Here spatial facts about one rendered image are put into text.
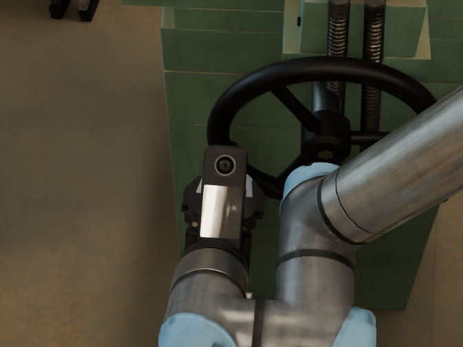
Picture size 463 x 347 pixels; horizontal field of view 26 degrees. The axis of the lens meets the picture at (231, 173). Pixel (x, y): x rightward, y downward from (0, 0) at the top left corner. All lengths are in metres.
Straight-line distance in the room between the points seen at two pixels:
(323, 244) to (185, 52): 0.52
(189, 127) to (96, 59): 0.89
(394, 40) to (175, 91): 0.38
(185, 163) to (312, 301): 0.72
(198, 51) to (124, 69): 0.98
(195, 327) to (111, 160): 1.34
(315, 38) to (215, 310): 0.42
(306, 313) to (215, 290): 0.09
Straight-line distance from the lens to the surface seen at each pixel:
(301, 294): 0.92
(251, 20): 1.32
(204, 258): 0.97
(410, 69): 1.25
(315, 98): 1.24
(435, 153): 0.84
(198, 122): 1.50
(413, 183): 0.86
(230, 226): 1.02
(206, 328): 0.88
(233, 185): 1.02
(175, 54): 1.39
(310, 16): 1.18
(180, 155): 1.58
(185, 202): 1.08
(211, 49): 1.37
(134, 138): 2.23
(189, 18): 1.33
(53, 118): 2.29
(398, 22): 1.19
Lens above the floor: 1.80
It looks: 56 degrees down
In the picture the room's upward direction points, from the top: straight up
